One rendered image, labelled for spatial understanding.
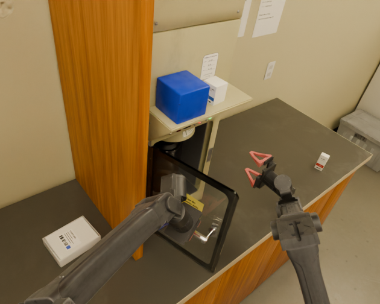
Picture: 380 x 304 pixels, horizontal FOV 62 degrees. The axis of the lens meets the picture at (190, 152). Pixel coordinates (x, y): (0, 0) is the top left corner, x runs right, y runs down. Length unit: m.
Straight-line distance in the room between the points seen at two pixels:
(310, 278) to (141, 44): 0.57
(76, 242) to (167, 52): 0.74
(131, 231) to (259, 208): 0.90
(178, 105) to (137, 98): 0.11
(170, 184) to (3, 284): 0.69
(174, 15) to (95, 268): 0.58
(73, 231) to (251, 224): 0.70
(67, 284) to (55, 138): 0.90
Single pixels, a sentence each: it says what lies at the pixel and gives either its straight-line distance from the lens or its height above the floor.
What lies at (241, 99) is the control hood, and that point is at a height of 1.51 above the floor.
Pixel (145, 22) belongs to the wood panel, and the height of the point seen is 1.78.
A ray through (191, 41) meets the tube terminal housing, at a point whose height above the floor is 1.67.
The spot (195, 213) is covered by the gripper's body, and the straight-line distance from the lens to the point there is 0.89.
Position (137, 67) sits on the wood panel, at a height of 1.68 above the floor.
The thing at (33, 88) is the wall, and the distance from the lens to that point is 1.23.
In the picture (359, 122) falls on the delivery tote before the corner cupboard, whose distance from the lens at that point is 3.73.
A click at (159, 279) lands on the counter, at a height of 0.94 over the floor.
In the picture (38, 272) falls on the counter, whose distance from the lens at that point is 1.25.
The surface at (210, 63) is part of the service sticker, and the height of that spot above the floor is 1.60.
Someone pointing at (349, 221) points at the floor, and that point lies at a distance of 3.03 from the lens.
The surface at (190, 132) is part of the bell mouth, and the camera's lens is 1.11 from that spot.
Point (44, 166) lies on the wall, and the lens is 1.43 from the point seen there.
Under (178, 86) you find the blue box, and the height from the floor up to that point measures 1.60.
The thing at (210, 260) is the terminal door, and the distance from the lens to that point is 1.11.
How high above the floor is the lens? 1.99
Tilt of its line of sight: 40 degrees down
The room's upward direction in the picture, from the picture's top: 9 degrees clockwise
